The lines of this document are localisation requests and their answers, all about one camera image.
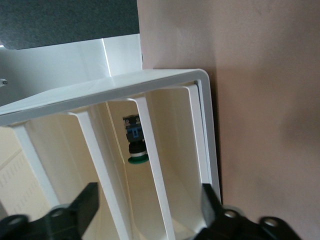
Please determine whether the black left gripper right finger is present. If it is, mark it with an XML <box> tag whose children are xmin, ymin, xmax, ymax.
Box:
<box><xmin>193</xmin><ymin>183</ymin><xmax>261</xmax><ymax>240</ymax></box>

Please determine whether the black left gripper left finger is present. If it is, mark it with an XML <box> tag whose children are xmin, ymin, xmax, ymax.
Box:
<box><xmin>27</xmin><ymin>182</ymin><xmax>100</xmax><ymax>240</ymax></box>

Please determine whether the green push button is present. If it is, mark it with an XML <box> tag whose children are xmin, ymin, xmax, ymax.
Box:
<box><xmin>122</xmin><ymin>114</ymin><xmax>149</xmax><ymax>166</ymax></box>

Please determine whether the white drawer cabinet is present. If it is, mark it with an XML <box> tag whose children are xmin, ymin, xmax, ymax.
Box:
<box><xmin>0</xmin><ymin>33</ymin><xmax>221</xmax><ymax>240</ymax></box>

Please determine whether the brown table cover sheet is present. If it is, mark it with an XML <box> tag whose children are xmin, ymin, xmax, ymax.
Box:
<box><xmin>136</xmin><ymin>0</ymin><xmax>320</xmax><ymax>240</ymax></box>

